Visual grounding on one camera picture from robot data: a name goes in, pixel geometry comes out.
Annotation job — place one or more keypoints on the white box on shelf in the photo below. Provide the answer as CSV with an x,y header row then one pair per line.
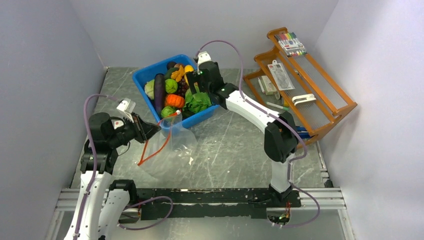
x,y
266,86

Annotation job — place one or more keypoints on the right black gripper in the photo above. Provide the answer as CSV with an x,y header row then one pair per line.
x,y
193,77

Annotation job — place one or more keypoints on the packaged item on shelf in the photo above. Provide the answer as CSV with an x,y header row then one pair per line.
x,y
280,76

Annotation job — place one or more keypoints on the coloured marker pen pack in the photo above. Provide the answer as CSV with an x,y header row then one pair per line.
x,y
290,44

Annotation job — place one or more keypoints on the dark toy grapes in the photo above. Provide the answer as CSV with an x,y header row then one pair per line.
x,y
182,88

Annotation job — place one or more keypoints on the green toy lettuce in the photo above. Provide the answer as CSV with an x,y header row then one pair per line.
x,y
196,102

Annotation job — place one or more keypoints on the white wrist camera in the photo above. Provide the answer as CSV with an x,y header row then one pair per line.
x,y
203,57
126,108

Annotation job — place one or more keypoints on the green capped marker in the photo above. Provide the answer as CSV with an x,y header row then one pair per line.
x,y
277,106

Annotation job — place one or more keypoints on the blue plastic bin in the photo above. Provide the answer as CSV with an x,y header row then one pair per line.
x,y
146,74

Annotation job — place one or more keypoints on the green toy cabbage front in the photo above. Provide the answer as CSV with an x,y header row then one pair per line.
x,y
167,111

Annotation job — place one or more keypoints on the clear zip top bag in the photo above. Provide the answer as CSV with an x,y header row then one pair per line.
x,y
170,151

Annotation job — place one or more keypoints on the purple toy eggplant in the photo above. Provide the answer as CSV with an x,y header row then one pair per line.
x,y
159,91

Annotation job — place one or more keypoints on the white stapler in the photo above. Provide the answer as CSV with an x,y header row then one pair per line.
x,y
303,99

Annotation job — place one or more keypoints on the yellow toy mango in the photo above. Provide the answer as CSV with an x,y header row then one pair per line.
x,y
188,68

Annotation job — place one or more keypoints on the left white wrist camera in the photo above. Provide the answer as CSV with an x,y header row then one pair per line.
x,y
126,108

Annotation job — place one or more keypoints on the blue stapler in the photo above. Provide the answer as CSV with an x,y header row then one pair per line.
x,y
302,132

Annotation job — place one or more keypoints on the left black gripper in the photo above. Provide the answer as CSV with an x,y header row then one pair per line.
x,y
143,130

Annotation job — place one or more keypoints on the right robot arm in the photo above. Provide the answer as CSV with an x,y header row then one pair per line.
x,y
280,141

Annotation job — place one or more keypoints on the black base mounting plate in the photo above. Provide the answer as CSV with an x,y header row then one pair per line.
x,y
255,203

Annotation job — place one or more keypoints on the green toy ball vegetable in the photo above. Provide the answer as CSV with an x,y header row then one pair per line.
x,y
171,86

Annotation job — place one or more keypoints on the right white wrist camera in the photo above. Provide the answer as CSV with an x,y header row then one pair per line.
x,y
203,57

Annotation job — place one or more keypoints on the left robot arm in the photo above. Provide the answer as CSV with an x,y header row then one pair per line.
x,y
101,200

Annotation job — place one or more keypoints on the orange toy pumpkin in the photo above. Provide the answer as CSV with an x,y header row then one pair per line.
x,y
175,101

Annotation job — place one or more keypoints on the wooden rack shelf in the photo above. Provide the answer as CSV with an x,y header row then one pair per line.
x,y
308,77

